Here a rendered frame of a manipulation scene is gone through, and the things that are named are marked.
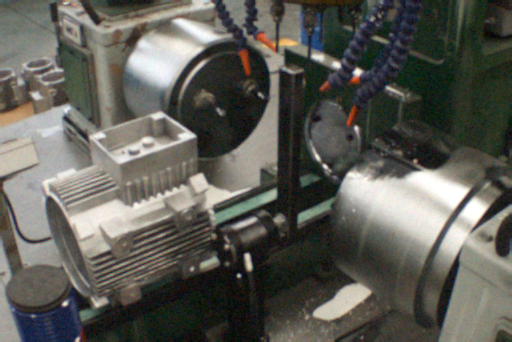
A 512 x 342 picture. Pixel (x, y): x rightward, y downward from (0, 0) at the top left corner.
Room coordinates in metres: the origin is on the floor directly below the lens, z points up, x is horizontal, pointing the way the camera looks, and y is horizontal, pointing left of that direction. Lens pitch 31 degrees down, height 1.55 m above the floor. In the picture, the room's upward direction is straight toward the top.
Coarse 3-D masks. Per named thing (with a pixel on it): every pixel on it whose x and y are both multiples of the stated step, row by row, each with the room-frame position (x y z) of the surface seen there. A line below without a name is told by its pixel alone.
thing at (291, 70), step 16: (288, 64) 0.76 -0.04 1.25; (288, 80) 0.74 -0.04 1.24; (304, 80) 0.75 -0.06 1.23; (288, 96) 0.74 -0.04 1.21; (288, 112) 0.74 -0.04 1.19; (288, 128) 0.74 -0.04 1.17; (288, 144) 0.74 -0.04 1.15; (288, 160) 0.74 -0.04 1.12; (288, 176) 0.74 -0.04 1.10; (288, 192) 0.74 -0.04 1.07; (288, 208) 0.74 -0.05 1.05; (288, 224) 0.74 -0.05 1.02
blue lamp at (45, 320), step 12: (72, 288) 0.38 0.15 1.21; (72, 300) 0.37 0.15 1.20; (12, 312) 0.35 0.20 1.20; (24, 312) 0.38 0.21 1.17; (48, 312) 0.35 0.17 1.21; (60, 312) 0.35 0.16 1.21; (72, 312) 0.36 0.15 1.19; (24, 324) 0.34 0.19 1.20; (36, 324) 0.34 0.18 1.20; (48, 324) 0.34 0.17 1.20; (60, 324) 0.35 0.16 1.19; (72, 324) 0.36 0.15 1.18; (24, 336) 0.34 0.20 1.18; (36, 336) 0.34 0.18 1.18; (48, 336) 0.34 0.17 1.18; (60, 336) 0.35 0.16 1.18; (72, 336) 0.36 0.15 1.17
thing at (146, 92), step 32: (160, 32) 1.18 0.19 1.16; (192, 32) 1.15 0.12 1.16; (224, 32) 1.17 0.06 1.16; (128, 64) 1.16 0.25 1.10; (160, 64) 1.09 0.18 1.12; (192, 64) 1.07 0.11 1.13; (224, 64) 1.10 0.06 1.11; (256, 64) 1.16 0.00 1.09; (128, 96) 1.14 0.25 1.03; (160, 96) 1.05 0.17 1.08; (192, 96) 1.06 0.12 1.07; (224, 96) 1.10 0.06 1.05; (256, 96) 1.15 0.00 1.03; (192, 128) 1.06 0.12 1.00; (224, 128) 1.10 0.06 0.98
